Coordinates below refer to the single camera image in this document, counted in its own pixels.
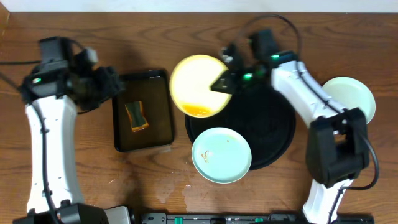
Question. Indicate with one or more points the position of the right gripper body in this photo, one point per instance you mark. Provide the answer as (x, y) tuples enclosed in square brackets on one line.
[(245, 79)]

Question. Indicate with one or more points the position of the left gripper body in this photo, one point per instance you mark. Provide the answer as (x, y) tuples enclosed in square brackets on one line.
[(104, 82)]

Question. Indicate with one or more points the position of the green orange sponge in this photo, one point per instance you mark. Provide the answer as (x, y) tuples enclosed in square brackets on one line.
[(135, 112)]

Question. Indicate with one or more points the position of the yellow plate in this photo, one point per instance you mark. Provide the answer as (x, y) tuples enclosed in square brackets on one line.
[(190, 86)]

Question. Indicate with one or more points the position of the light blue plate bottom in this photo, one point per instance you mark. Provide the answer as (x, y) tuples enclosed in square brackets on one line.
[(221, 155)]

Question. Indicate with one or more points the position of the light blue plate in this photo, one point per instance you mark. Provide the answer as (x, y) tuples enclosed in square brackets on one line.
[(353, 94), (221, 155)]

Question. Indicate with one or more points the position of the light blue plate top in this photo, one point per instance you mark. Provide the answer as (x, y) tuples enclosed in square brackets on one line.
[(353, 94)]

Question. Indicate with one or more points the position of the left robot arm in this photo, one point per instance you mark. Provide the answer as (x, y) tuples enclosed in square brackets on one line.
[(56, 91)]

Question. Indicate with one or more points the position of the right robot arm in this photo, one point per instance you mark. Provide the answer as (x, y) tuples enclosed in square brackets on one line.
[(339, 155)]

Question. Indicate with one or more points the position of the round black tray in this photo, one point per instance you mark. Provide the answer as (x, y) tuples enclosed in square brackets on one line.
[(263, 117)]

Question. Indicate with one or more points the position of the black rectangular water tray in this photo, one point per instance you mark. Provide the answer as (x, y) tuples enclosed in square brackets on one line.
[(152, 88)]

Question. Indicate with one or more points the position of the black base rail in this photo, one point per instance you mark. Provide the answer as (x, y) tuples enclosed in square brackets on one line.
[(163, 218)]

